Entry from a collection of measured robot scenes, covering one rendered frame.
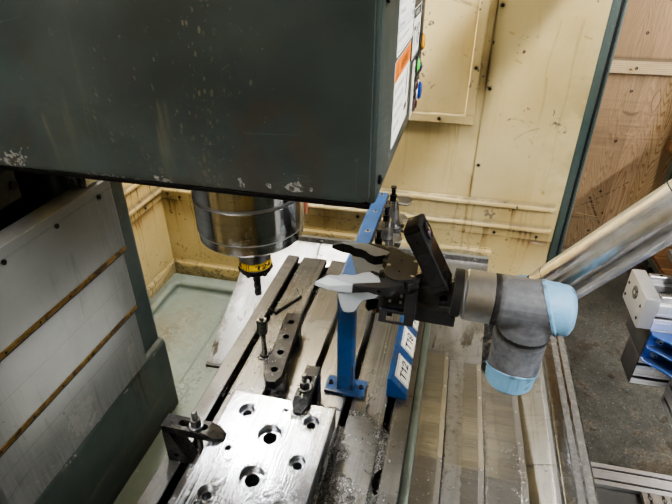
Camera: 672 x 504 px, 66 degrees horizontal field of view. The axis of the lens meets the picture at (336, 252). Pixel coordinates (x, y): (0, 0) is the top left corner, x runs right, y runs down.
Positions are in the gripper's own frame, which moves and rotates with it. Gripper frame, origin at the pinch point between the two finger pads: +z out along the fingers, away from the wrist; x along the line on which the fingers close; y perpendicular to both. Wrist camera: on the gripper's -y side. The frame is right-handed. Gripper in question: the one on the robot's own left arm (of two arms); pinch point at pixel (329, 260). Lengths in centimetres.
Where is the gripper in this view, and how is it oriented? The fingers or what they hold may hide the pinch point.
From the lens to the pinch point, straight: 77.8
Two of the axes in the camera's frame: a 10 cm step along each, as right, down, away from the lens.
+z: -9.7, -1.5, 1.8
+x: 2.3, -5.1, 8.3
